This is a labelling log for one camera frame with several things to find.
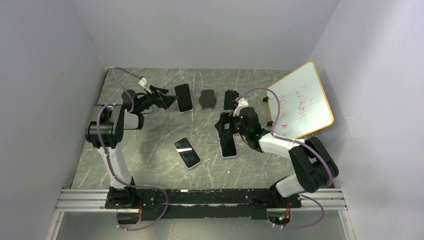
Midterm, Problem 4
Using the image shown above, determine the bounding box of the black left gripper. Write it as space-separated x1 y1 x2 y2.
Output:
136 85 178 113

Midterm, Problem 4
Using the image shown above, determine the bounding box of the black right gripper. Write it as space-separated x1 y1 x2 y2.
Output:
214 111 249 137

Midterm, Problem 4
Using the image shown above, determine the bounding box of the black phone lilac case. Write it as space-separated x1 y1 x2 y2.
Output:
219 133 238 159

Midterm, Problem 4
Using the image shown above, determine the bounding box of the black phone grey case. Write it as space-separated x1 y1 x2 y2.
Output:
174 83 193 112

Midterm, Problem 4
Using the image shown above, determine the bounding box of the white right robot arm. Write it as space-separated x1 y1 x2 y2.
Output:
214 107 339 207

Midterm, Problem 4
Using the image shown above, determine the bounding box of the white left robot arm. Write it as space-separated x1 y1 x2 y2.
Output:
84 86 177 209

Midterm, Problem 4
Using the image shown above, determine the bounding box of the black folding phone stand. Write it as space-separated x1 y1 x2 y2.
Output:
223 90 240 110

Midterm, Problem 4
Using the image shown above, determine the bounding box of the round wooden black phone stand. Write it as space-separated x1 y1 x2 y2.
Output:
198 89 217 109

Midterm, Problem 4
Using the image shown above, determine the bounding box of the white grey phone stand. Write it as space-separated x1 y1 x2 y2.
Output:
180 109 193 114

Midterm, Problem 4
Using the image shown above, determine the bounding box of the black phone pink case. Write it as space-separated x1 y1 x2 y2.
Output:
173 137 202 170

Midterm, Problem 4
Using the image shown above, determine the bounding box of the yellow framed whiteboard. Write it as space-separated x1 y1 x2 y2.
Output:
266 61 334 138

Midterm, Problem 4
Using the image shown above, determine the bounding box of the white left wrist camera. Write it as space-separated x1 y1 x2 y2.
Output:
138 77 152 94

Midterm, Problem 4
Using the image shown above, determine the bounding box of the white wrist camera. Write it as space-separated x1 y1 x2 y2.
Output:
138 77 152 94
233 97 249 117

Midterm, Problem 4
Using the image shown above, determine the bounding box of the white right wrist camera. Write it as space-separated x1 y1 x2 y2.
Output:
233 97 249 117

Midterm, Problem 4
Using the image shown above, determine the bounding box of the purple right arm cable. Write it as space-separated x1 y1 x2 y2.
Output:
235 87 334 230

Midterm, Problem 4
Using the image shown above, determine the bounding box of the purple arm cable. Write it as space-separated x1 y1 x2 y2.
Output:
235 87 334 230
96 67 169 232

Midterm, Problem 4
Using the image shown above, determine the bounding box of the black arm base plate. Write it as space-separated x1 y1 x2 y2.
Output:
104 187 302 221

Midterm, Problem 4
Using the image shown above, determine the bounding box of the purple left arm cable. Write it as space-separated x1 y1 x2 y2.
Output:
96 67 169 232

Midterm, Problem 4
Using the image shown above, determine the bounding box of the aluminium frame rail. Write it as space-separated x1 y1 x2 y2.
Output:
56 188 347 212

